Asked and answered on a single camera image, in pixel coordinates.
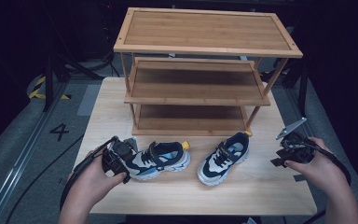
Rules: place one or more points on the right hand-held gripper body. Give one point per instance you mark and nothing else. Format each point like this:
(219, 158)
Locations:
(295, 148)

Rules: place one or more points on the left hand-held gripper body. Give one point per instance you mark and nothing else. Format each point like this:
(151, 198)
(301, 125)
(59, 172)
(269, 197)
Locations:
(122, 149)

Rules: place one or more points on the navy white child sneaker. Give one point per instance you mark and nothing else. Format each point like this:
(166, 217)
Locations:
(222, 161)
(161, 158)

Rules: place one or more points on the three-tier wooden shoe rack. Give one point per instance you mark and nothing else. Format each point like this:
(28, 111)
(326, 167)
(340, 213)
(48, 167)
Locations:
(205, 31)

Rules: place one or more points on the person's left hand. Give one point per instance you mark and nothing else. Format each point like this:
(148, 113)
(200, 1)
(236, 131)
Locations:
(93, 180)

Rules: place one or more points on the person's right hand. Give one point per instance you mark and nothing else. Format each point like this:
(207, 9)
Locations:
(315, 168)

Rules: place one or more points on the grey tape piece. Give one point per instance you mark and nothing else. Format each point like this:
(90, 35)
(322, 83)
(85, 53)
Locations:
(300, 178)

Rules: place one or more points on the black upright stand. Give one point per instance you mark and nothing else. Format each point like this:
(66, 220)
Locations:
(303, 90)

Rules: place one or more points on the black tripod stand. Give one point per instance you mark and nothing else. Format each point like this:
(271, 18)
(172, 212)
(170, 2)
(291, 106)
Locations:
(54, 74)

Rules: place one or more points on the yellow black floor tape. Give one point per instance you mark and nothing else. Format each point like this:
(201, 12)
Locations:
(38, 90)

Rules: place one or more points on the metal floor rail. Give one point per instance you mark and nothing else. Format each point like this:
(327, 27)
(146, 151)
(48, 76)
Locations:
(18, 161)

